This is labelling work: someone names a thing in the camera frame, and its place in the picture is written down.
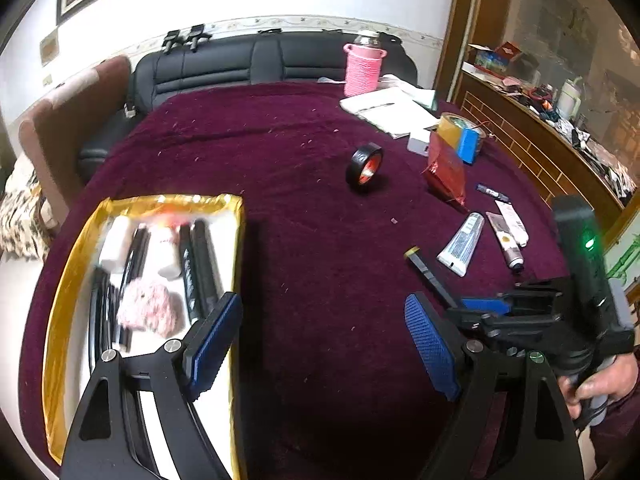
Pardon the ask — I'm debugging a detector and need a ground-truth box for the blue-white toothpaste tube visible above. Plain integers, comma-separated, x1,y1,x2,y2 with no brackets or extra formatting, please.
437,212,485,278

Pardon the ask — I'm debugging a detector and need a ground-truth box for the black pen gold cap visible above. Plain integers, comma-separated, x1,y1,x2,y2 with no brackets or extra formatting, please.
404,246,462,309

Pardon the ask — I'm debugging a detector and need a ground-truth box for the blue clear ballpoint pen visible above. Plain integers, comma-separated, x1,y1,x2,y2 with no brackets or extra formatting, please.
475,183,511,204

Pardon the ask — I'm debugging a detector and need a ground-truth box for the pink fluffy pompom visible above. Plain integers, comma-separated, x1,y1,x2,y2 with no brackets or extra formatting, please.
116,278,183,338

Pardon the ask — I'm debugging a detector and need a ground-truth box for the plain black marker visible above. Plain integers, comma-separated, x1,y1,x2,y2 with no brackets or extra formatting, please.
192,219,219,314

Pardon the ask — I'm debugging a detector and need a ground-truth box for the black electrical tape roll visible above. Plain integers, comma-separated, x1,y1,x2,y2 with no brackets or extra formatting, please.
345,142,384,190

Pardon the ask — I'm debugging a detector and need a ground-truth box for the long black teal-tipped marker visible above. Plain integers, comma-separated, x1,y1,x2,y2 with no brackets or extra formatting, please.
88,266,107,372

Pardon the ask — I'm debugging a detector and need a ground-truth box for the black marker white print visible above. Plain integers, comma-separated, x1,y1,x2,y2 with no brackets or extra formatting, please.
112,223,150,351

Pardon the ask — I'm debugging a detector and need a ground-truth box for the white bottle orange cap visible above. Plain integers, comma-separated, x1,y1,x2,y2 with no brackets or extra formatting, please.
146,214,181,280

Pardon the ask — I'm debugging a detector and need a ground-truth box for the white cylindrical container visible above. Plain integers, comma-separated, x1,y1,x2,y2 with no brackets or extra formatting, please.
99,216,134,273

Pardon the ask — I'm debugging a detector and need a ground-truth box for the black marker red end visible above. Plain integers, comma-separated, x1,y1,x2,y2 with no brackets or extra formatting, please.
178,223,202,324

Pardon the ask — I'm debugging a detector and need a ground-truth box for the person's right hand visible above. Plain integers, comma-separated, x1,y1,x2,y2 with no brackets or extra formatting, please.
558,353,639,419

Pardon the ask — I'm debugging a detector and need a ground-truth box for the pink-grey cosmetic tube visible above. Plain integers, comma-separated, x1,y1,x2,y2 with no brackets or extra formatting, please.
486,212,524,273

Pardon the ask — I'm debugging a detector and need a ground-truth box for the white cosmetic tube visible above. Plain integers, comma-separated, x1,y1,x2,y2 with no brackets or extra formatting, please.
496,200,529,248

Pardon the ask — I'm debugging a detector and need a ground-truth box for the red foil packet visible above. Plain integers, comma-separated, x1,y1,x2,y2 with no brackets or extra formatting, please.
422,132,465,209

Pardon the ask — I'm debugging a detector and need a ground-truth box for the gold-lined white tray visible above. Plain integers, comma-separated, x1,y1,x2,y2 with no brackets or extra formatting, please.
41,194,245,479

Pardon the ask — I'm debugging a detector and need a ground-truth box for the blue battery pack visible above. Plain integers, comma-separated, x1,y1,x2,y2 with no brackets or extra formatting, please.
457,128,480,165

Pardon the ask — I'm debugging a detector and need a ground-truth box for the maroon velvet tablecloth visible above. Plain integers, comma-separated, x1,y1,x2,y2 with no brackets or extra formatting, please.
17,81,612,480

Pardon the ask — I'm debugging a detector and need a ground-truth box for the small white box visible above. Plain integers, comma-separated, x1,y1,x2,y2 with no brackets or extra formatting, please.
407,129,431,157

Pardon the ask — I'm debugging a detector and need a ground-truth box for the white papers and notebook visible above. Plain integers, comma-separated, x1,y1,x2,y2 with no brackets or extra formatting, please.
340,74,439,139

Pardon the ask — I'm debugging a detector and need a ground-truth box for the wooden cabinet counter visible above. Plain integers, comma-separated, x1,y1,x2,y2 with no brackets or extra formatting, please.
449,0,639,230

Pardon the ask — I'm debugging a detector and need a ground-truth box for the pink knitted bottle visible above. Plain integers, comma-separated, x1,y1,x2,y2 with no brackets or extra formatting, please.
343,29,387,98

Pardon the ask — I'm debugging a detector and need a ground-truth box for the brown chair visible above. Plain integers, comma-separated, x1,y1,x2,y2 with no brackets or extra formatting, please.
18,55,131,224

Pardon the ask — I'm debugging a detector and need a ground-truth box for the black leather car seat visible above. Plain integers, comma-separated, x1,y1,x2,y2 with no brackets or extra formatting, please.
76,23,420,184

